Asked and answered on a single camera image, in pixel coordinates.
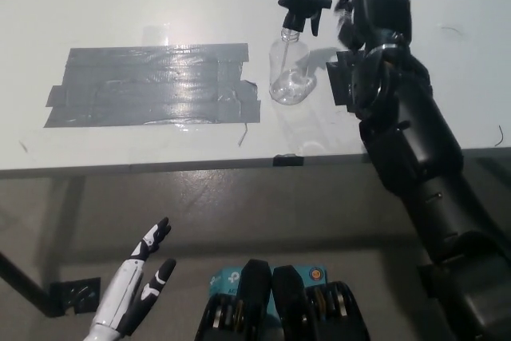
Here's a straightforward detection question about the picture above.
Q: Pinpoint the clear plastic bottle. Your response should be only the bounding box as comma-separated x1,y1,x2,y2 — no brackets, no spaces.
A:
268,26,317,106

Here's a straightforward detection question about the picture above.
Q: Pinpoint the teal cardboard box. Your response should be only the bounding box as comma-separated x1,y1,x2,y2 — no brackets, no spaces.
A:
209,265,329,314

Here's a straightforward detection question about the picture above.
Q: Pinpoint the black table leg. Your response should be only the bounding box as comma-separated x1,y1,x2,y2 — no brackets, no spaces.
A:
0,251,61,318

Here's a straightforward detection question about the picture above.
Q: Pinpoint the small black tape strip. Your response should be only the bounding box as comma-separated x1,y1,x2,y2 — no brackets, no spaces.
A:
272,153,304,167

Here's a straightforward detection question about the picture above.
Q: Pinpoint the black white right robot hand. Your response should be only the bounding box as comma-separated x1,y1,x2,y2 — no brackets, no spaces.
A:
334,0,412,53

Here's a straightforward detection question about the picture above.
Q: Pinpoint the black robot body block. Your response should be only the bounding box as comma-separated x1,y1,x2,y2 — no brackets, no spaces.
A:
195,259,275,341
271,264,370,341

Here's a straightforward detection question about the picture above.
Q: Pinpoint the grey duct tape patch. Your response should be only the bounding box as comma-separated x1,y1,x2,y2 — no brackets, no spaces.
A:
42,42,262,129

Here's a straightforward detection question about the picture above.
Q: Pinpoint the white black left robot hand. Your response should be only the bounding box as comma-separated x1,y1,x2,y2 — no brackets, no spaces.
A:
85,216,177,341

